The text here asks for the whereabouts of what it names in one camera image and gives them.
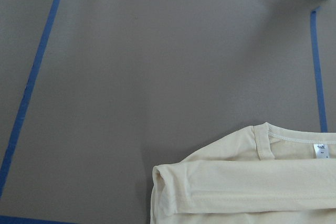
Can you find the cream long-sleeve graphic shirt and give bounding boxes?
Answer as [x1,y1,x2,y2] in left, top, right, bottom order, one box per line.
[150,123,335,223]

